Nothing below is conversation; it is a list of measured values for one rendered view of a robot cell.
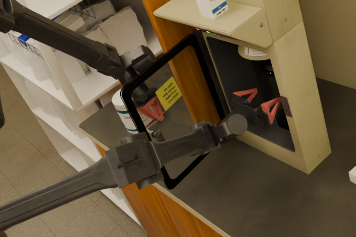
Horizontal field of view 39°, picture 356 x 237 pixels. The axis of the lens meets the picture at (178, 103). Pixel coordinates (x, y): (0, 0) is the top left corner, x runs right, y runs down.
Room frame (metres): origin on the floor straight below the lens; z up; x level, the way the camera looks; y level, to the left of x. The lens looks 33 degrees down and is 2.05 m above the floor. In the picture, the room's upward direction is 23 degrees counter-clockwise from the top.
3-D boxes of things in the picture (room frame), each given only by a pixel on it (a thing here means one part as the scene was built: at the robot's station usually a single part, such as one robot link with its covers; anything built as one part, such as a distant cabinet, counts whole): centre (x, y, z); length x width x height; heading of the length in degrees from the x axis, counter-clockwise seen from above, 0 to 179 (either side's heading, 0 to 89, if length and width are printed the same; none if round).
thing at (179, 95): (1.25, 0.00, 1.19); 0.30 x 0.01 x 0.40; 121
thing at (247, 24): (1.17, -0.15, 1.46); 0.32 x 0.12 x 0.10; 26
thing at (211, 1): (1.13, -0.17, 1.54); 0.05 x 0.05 x 0.06; 26
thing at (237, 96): (1.19, -0.20, 1.18); 0.09 x 0.07 x 0.07; 115
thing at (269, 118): (1.13, -0.23, 1.18); 0.09 x 0.07 x 0.07; 115
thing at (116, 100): (1.65, 0.16, 1.01); 0.13 x 0.13 x 0.15
